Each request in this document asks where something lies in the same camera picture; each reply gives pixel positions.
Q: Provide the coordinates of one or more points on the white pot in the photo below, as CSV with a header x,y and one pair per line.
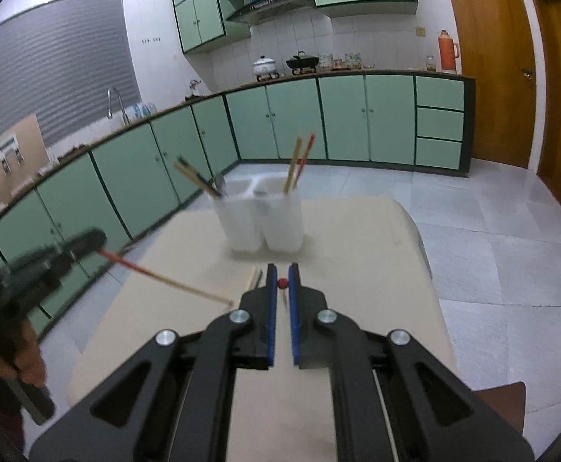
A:
x,y
265,68

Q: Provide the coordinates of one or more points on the grey window blind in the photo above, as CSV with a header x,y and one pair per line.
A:
x,y
68,62

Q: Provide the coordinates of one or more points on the orange thermos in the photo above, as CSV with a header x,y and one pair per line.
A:
x,y
449,52

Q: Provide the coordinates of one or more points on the white plastic utensil holder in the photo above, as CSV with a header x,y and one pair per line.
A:
x,y
249,223

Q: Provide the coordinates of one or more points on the bamboo chopstick dark tip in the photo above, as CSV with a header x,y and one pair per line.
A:
x,y
290,175

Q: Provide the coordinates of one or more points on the metal spoon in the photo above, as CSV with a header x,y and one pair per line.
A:
x,y
219,183

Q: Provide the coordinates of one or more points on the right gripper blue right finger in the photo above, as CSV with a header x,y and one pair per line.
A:
x,y
309,346

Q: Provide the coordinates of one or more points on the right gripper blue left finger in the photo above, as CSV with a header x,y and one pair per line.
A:
x,y
257,343

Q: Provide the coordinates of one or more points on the black wok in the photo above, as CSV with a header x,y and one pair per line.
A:
x,y
302,63

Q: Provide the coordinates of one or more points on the cardboard box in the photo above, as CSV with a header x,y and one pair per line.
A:
x,y
22,154

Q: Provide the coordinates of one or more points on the wooden door left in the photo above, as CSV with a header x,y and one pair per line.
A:
x,y
496,49

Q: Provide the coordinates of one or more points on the left hand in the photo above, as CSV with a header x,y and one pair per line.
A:
x,y
28,364

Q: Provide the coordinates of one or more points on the green lower kitchen cabinets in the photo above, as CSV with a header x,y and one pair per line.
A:
x,y
126,184

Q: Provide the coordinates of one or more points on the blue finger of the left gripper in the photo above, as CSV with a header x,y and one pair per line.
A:
x,y
78,247
36,259

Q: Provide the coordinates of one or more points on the black range hood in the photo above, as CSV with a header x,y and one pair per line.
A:
x,y
259,11

